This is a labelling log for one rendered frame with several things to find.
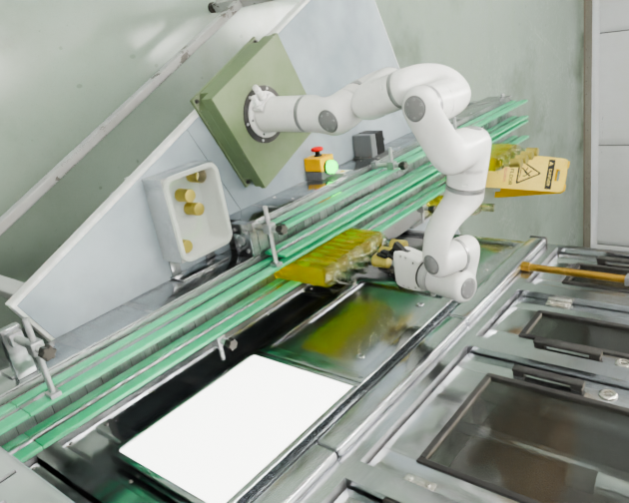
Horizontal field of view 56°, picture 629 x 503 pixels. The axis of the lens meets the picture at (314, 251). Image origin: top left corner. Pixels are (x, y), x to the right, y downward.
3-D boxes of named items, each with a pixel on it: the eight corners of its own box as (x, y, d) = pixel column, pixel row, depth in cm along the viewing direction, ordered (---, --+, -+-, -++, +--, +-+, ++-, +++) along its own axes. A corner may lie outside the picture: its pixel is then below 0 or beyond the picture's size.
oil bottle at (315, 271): (275, 277, 167) (333, 289, 154) (271, 259, 165) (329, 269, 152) (287, 269, 171) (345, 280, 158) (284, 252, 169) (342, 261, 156)
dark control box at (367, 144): (353, 157, 211) (372, 158, 206) (350, 135, 209) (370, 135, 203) (366, 152, 217) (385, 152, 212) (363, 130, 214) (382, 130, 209)
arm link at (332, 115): (287, 104, 147) (336, 103, 137) (317, 84, 155) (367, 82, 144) (298, 140, 152) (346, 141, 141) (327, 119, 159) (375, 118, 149)
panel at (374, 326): (112, 463, 121) (221, 531, 100) (108, 451, 120) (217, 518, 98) (359, 283, 183) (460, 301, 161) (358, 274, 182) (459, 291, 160)
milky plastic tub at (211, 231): (164, 260, 153) (185, 265, 147) (141, 178, 145) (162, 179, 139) (214, 238, 165) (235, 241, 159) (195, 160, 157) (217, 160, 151)
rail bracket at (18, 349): (3, 380, 122) (56, 410, 107) (-27, 308, 116) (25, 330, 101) (26, 368, 125) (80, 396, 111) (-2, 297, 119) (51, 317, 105)
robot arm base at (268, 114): (234, 108, 154) (276, 107, 144) (256, 73, 158) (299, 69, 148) (266, 147, 165) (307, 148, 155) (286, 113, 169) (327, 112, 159)
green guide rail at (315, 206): (260, 230, 160) (281, 232, 155) (259, 226, 160) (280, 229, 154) (511, 102, 280) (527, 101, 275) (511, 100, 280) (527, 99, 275)
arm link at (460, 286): (456, 247, 129) (485, 236, 134) (422, 238, 138) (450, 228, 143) (458, 308, 134) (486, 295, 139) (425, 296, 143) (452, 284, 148)
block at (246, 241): (235, 255, 164) (253, 258, 159) (228, 224, 160) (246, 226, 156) (244, 251, 166) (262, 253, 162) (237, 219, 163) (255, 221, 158)
